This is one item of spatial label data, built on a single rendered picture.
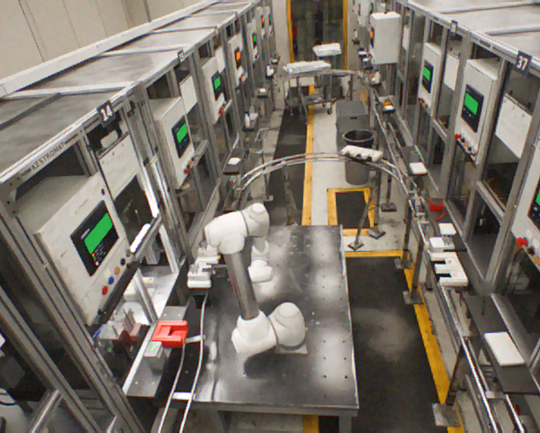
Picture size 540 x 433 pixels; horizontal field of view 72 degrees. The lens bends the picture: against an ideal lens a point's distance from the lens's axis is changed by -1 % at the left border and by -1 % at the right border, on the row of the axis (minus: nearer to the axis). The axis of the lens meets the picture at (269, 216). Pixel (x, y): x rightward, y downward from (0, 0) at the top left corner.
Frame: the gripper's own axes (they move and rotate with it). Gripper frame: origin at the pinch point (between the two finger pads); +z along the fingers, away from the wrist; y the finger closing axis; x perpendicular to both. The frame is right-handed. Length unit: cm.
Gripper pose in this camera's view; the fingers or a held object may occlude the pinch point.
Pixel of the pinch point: (207, 272)
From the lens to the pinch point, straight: 241.8
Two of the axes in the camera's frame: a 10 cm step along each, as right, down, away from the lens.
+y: -0.8, -8.2, -5.6
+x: -1.1, 5.7, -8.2
